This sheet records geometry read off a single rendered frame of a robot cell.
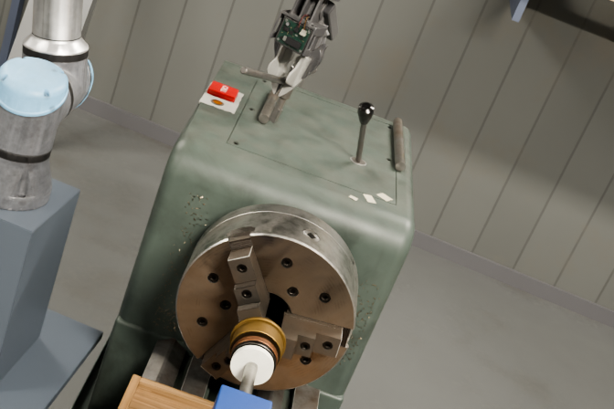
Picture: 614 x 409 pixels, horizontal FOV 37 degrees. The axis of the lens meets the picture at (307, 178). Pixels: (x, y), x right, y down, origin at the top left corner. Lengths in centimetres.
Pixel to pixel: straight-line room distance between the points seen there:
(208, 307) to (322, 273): 21
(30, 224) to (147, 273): 28
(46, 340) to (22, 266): 34
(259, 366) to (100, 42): 344
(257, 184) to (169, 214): 17
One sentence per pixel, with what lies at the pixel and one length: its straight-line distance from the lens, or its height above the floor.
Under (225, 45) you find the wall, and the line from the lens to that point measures 456.
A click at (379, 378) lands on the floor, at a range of 361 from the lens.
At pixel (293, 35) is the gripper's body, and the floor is 152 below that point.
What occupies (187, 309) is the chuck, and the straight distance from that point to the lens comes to 164.
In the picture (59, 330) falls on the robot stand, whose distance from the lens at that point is 200.
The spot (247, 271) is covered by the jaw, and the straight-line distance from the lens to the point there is 154.
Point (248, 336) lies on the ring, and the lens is 150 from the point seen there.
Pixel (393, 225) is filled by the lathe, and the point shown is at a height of 124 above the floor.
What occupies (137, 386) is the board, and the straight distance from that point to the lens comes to 168.
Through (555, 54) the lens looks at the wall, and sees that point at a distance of 441.
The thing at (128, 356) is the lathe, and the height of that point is 79.
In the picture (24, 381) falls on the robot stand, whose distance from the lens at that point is 186.
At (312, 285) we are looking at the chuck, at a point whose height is 117.
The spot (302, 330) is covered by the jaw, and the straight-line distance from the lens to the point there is 158.
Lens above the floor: 193
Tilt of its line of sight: 23 degrees down
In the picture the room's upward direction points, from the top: 21 degrees clockwise
